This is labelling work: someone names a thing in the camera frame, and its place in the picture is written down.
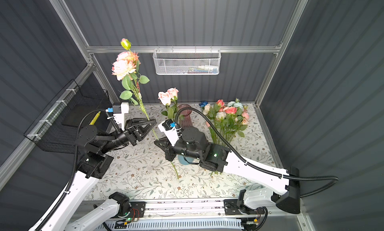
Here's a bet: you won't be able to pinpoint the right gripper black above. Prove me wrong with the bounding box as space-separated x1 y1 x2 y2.
154 133 202 161

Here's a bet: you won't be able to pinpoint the pink glass vase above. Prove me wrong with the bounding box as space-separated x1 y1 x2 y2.
179 109 193 129

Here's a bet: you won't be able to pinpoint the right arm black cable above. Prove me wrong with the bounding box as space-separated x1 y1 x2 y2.
174 107 339 199

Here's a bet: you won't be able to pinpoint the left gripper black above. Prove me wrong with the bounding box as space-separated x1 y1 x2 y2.
100 117 155 157

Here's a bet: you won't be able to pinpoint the black wire basket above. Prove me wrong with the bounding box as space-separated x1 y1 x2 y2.
24 78 111 154

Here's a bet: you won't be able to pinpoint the items in white basket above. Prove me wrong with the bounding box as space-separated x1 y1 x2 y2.
178 65 220 74

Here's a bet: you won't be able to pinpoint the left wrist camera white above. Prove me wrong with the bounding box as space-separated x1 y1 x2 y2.
105 102 130 131

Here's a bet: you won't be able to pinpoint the pale pink rose stem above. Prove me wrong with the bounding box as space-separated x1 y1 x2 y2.
158 92 170 118

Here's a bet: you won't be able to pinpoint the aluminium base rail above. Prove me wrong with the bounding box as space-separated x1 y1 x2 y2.
80 196 307 223

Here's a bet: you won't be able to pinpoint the white wire mesh basket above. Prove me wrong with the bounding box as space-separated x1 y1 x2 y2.
153 50 222 75

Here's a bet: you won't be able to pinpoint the yellow pen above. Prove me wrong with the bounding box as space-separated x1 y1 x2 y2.
89 111 101 125

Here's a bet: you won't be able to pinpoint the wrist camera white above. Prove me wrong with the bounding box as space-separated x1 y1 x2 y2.
105 102 130 131
158 119 182 147

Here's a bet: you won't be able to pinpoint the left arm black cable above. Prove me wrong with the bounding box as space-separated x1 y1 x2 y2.
34 109 122 231

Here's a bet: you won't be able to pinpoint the peach peony stem with bud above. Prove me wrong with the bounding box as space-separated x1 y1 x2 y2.
111 38 181 180

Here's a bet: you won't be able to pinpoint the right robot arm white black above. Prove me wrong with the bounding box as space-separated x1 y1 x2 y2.
155 123 301 214

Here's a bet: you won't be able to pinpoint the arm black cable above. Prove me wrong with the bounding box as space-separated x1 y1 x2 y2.
34 109 122 231
174 107 339 199

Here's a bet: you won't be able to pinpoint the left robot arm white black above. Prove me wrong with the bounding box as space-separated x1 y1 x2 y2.
30 118 157 231

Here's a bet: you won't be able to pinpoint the teal ceramic vase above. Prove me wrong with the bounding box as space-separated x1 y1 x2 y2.
178 155 194 166

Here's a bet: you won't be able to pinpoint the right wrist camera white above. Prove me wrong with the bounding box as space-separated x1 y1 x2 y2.
158 119 182 147

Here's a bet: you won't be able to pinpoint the bunch of artificial flowers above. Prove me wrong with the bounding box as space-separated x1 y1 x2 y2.
199 98 250 175

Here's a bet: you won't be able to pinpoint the floral table mat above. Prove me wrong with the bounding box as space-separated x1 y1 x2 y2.
84 103 276 201

